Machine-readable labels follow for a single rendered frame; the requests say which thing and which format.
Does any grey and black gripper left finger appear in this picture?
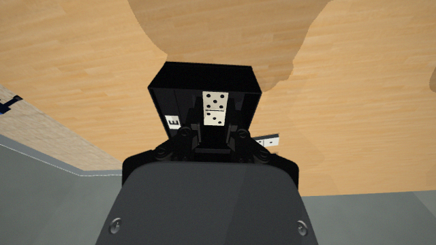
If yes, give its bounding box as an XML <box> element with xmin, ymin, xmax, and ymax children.
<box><xmin>122</xmin><ymin>97</ymin><xmax>204</xmax><ymax>186</ymax></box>

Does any white domino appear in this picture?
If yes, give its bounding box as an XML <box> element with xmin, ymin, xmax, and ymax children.
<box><xmin>202</xmin><ymin>91</ymin><xmax>228</xmax><ymax>126</ymax></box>
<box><xmin>252</xmin><ymin>134</ymin><xmax>279</xmax><ymax>147</ymax></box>

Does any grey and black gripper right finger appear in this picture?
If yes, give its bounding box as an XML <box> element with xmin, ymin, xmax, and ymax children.
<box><xmin>225</xmin><ymin>98</ymin><xmax>299</xmax><ymax>189</ymax></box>

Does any black three-compartment bin rack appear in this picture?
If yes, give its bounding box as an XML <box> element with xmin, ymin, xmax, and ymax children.
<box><xmin>147</xmin><ymin>61</ymin><xmax>262</xmax><ymax>163</ymax></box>

